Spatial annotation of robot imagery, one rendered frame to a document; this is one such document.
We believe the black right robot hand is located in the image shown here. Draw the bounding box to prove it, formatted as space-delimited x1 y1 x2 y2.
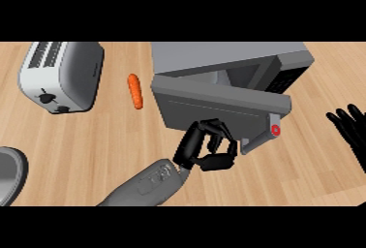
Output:
325 103 366 174

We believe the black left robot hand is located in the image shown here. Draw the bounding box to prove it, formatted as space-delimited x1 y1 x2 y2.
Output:
172 117 240 172

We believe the grey microwave door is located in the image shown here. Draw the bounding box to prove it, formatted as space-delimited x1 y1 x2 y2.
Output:
151 75 294 156

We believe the grey microwave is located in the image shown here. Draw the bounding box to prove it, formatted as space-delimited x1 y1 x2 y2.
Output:
151 42 316 95

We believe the orange carrot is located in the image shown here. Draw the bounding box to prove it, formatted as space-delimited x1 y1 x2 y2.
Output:
126 73 145 110

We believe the white toaster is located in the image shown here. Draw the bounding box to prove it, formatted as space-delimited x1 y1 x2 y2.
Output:
18 42 107 114

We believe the grey round plate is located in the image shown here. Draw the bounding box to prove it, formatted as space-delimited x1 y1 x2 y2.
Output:
0 146 30 207

